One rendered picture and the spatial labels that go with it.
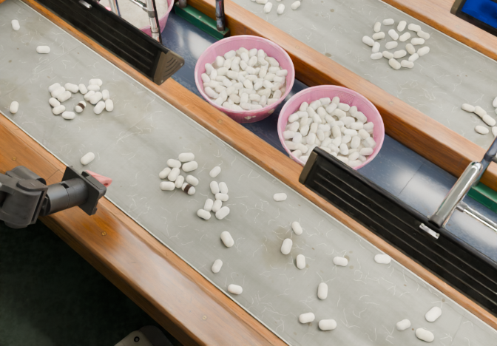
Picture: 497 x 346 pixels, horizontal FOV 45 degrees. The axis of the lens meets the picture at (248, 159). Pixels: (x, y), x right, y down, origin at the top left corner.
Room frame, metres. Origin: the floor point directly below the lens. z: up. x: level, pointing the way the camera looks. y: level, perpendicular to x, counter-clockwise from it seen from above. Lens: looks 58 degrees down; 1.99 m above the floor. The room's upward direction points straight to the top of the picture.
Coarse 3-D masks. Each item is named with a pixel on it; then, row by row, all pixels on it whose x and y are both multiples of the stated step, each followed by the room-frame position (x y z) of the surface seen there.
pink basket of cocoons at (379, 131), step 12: (300, 96) 0.97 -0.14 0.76; (312, 96) 0.98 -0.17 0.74; (324, 96) 0.98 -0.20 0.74; (336, 96) 0.98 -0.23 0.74; (348, 96) 0.97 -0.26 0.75; (360, 96) 0.96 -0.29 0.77; (288, 108) 0.93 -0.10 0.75; (360, 108) 0.94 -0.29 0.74; (372, 108) 0.92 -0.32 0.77; (372, 120) 0.90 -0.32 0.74; (384, 132) 0.84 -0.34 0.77; (372, 156) 0.77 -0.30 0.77
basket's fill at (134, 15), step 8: (104, 0) 1.34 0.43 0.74; (120, 0) 1.35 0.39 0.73; (128, 0) 1.34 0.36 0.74; (144, 0) 1.35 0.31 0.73; (160, 0) 1.35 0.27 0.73; (120, 8) 1.31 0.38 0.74; (128, 8) 1.31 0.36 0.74; (136, 8) 1.31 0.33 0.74; (160, 8) 1.31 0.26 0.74; (168, 8) 1.32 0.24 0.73; (128, 16) 1.27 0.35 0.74; (136, 16) 1.28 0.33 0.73; (144, 16) 1.28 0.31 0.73; (160, 16) 1.28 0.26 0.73; (136, 24) 1.24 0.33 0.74; (144, 24) 1.25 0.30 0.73
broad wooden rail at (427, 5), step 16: (384, 0) 1.34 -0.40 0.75; (400, 0) 1.32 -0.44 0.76; (416, 0) 1.32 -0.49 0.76; (432, 0) 1.32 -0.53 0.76; (448, 0) 1.32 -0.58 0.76; (416, 16) 1.27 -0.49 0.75; (432, 16) 1.25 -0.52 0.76; (448, 16) 1.25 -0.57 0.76; (448, 32) 1.20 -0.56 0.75; (464, 32) 1.19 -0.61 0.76; (480, 32) 1.19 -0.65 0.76; (480, 48) 1.14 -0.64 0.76; (496, 48) 1.13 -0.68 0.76
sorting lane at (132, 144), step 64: (0, 64) 1.09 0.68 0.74; (64, 64) 1.09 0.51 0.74; (64, 128) 0.87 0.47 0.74; (128, 128) 0.87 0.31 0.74; (192, 128) 0.88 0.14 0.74; (128, 192) 0.69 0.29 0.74; (256, 192) 0.69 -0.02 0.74; (192, 256) 0.52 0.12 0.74; (256, 256) 0.53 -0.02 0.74; (320, 256) 0.53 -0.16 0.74; (320, 320) 0.38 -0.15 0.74; (384, 320) 0.38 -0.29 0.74; (448, 320) 0.38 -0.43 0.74
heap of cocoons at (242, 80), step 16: (240, 48) 1.15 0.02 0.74; (208, 64) 1.08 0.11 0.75; (224, 64) 1.09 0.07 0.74; (240, 64) 1.09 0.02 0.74; (256, 64) 1.10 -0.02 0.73; (272, 64) 1.09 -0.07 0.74; (208, 80) 1.03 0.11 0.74; (224, 80) 1.03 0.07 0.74; (240, 80) 1.03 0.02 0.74; (256, 80) 1.04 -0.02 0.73; (272, 80) 1.04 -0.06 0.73; (208, 96) 0.99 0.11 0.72; (224, 96) 0.98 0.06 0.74; (240, 96) 0.99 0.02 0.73; (256, 96) 0.97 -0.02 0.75; (272, 96) 0.99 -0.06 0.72; (224, 112) 0.93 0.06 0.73; (272, 112) 0.94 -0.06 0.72
